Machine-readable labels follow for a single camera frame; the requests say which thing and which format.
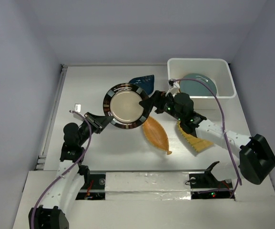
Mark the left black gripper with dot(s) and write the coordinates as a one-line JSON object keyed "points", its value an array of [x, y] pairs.
{"points": [[97, 126]]}

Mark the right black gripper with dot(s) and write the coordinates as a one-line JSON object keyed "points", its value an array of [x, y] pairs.
{"points": [[157, 99]]}

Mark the orange fish shaped plate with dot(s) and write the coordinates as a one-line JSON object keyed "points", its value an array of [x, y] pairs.
{"points": [[156, 135]]}

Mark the dark blue leaf dish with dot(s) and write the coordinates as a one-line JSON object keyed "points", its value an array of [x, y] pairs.
{"points": [[145, 82]]}

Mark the brown rimmed beige plate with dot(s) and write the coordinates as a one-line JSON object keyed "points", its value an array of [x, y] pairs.
{"points": [[122, 103]]}

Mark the grey blue round plate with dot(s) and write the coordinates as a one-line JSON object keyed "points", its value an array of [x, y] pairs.
{"points": [[189, 85]]}

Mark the yellow green woven tray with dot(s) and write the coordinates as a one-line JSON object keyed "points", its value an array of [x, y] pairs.
{"points": [[197, 144]]}

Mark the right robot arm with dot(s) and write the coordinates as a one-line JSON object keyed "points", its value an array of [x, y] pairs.
{"points": [[256, 158]]}

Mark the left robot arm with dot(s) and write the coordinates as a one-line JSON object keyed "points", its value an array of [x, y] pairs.
{"points": [[52, 209]]}

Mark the white plastic bin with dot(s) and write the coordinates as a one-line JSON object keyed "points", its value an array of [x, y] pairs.
{"points": [[216, 69]]}

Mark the silver foil covered block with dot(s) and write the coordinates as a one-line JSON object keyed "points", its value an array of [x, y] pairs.
{"points": [[147, 186]]}

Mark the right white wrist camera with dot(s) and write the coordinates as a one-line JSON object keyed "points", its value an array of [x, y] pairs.
{"points": [[173, 87]]}

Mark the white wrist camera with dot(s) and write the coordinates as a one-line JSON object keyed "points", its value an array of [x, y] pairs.
{"points": [[76, 109], [173, 87]]}

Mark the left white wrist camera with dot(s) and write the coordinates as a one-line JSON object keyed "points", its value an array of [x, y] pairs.
{"points": [[76, 109]]}

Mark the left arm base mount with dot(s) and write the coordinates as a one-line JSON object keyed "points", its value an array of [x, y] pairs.
{"points": [[94, 189]]}

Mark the aluminium frame rail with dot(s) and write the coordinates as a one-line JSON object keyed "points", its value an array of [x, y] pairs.
{"points": [[48, 132]]}

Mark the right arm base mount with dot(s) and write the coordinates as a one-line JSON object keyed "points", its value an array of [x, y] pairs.
{"points": [[206, 186]]}

